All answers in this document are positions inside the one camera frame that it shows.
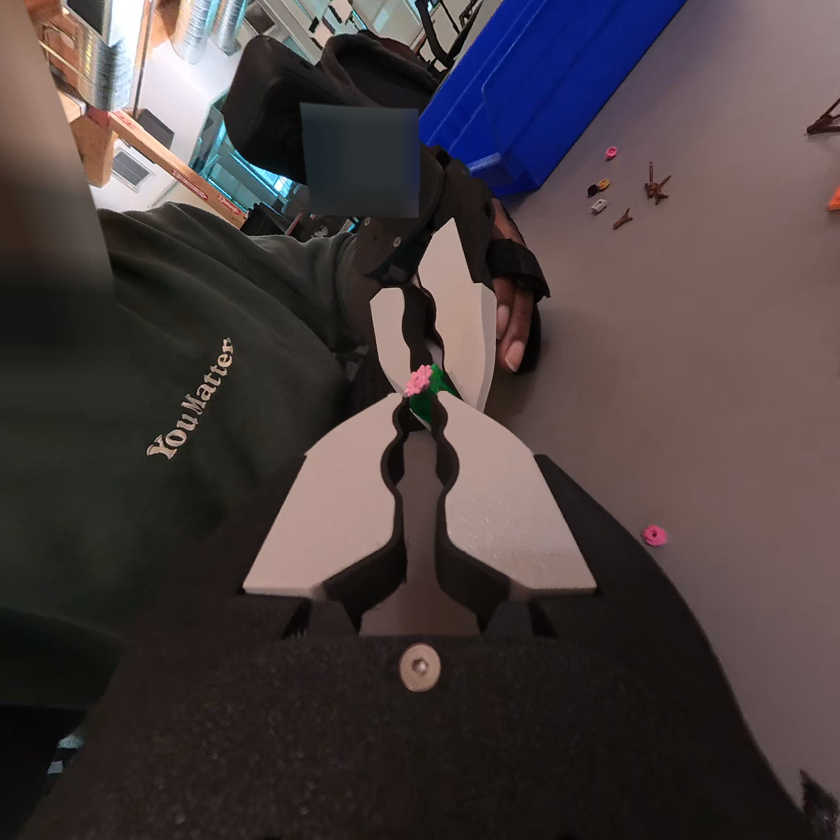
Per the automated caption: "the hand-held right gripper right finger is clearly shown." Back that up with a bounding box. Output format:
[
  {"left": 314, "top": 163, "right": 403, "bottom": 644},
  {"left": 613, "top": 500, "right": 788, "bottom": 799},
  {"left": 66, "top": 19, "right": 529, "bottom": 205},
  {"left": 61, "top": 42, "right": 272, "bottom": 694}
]
[{"left": 433, "top": 398, "right": 598, "bottom": 632}]

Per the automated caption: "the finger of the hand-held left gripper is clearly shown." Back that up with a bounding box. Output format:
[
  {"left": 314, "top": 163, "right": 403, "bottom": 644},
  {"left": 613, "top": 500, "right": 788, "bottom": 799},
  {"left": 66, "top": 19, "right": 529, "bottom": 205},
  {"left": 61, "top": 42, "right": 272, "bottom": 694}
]
[
  {"left": 369, "top": 287, "right": 437, "bottom": 396},
  {"left": 419, "top": 217, "right": 497, "bottom": 416}
]

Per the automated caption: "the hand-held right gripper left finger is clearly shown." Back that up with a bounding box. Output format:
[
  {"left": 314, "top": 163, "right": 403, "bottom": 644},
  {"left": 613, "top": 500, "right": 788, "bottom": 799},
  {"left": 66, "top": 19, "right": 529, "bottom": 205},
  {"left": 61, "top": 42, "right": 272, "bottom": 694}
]
[{"left": 243, "top": 395, "right": 409, "bottom": 634}]

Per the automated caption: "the green toy brick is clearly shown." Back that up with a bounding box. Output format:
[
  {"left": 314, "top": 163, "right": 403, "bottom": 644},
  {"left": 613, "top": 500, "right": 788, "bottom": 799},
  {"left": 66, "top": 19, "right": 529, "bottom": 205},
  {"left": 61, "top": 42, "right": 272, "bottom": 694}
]
[{"left": 406, "top": 363, "right": 462, "bottom": 433}]

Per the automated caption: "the grey desk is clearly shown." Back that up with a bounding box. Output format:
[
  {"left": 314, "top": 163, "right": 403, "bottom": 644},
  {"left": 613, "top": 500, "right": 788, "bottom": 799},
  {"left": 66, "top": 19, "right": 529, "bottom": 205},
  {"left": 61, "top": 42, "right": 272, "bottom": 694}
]
[{"left": 459, "top": 0, "right": 840, "bottom": 798}]

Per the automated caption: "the person's left hand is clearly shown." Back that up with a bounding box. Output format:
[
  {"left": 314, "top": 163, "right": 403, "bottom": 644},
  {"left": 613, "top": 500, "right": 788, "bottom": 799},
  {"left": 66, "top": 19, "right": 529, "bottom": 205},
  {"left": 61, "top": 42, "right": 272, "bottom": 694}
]
[{"left": 491, "top": 199, "right": 550, "bottom": 375}]

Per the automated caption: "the person's green sweatshirt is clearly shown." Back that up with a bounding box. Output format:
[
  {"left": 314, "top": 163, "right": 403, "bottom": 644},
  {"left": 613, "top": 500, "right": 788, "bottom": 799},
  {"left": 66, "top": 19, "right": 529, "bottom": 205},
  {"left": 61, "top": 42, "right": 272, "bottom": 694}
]
[{"left": 0, "top": 202, "right": 371, "bottom": 713}]

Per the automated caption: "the blue plastic bin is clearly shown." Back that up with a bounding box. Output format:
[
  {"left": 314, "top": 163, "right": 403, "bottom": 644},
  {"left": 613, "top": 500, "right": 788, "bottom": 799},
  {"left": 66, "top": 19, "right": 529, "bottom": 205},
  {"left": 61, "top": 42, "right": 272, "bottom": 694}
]
[{"left": 419, "top": 0, "right": 687, "bottom": 199}]

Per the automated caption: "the silver ventilation duct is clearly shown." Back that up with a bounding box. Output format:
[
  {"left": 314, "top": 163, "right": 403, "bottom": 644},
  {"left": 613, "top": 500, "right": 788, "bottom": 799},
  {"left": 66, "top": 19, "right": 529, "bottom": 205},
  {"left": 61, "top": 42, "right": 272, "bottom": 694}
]
[
  {"left": 66, "top": 0, "right": 142, "bottom": 111},
  {"left": 164, "top": 0, "right": 263, "bottom": 64}
]

